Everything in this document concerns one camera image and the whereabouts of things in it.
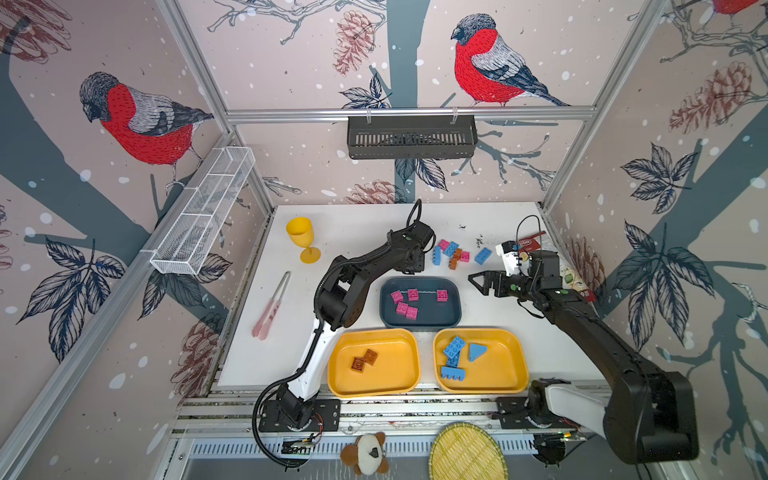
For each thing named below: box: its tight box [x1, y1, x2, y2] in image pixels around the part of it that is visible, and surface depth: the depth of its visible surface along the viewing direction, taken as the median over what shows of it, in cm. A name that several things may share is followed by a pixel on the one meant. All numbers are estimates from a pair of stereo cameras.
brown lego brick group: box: [448, 248, 463, 270], surface depth 106 cm
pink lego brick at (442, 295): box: [436, 289, 449, 302], surface depth 96 cm
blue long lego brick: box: [441, 366, 466, 382], surface depth 81 cm
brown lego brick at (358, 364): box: [351, 357, 365, 373], surface depth 82 cm
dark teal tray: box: [380, 276, 462, 329], surface depth 94 cm
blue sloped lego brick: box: [468, 342, 489, 363], surface depth 86 cm
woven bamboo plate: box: [428, 422, 509, 480], surface depth 69 cm
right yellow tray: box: [432, 328, 530, 394], surface depth 83 cm
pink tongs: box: [252, 271, 291, 341], surface depth 93 cm
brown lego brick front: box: [363, 348, 378, 366], surface depth 83 cm
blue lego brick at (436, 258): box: [432, 246, 441, 266], surface depth 106 cm
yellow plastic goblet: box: [286, 217, 321, 264], surface depth 99 cm
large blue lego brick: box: [443, 336, 466, 367], surface depth 82 cm
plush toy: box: [340, 432, 389, 475], surface depth 68 cm
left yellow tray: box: [327, 328, 421, 397], surface depth 83 cm
